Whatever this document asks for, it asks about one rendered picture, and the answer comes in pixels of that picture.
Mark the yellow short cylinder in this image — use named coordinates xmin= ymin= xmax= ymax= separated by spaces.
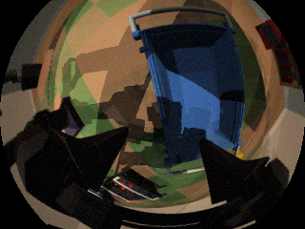
xmin=237 ymin=152 xmax=243 ymax=159

